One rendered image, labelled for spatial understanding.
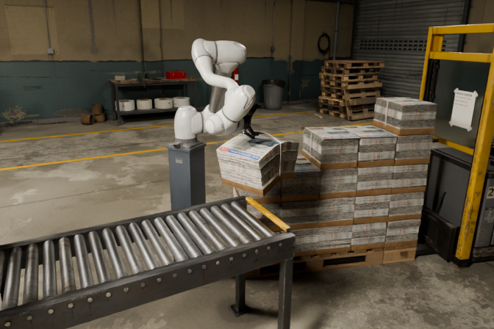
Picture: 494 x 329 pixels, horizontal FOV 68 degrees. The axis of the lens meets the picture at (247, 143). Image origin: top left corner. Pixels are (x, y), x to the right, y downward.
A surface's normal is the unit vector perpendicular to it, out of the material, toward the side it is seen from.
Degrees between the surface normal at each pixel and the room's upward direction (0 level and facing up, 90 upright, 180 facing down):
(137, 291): 90
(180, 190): 90
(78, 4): 90
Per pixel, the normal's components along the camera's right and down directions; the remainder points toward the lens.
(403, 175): 0.20, 0.26
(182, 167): -0.46, 0.23
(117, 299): 0.47, 0.24
